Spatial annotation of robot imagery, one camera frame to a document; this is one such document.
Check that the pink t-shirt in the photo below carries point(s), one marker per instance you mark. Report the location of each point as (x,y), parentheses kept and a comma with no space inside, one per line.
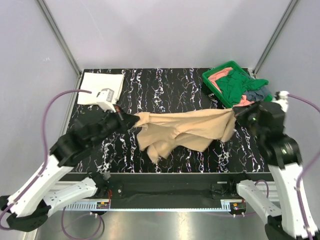
(222,73)

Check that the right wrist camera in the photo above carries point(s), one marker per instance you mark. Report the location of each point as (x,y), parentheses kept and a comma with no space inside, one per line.
(281,98)

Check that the right aluminium frame post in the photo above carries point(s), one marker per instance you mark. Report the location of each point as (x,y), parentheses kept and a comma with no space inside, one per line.
(275,35)

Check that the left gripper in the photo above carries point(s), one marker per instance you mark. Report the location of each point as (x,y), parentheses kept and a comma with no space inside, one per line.
(127,121)

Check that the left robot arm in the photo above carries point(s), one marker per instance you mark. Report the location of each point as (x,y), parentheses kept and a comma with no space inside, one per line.
(33,204)

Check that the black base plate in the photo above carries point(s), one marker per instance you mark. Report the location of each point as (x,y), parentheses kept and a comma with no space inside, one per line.
(176,187)

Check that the beige t-shirt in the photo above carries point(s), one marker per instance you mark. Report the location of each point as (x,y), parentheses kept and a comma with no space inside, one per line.
(163,132)

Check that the left aluminium frame post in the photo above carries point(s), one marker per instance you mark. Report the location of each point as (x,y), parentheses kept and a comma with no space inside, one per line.
(58,35)

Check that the green t-shirt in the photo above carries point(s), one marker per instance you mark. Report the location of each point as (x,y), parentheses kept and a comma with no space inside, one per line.
(234,85)

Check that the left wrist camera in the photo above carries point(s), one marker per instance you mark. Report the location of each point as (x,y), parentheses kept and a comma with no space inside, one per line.
(104,100)

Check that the green plastic bin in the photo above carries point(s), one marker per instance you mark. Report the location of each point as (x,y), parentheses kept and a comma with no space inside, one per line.
(235,66)

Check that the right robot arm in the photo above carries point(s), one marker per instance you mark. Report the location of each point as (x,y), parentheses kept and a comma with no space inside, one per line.
(292,220)

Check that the white slotted cable duct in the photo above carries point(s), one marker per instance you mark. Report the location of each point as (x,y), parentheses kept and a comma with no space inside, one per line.
(140,206)

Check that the grey t-shirt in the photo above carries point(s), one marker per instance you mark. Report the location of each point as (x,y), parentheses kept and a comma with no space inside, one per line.
(257,95)

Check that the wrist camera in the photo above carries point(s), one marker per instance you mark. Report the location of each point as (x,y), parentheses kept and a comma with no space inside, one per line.
(281,98)
(104,100)

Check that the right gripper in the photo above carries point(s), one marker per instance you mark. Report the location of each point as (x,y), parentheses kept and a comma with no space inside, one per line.
(240,112)

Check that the aluminium frame post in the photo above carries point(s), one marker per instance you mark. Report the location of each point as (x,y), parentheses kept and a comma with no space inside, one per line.
(275,35)
(58,35)

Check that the folded white t-shirt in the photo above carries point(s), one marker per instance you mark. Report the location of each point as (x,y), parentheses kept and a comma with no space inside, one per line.
(95,82)

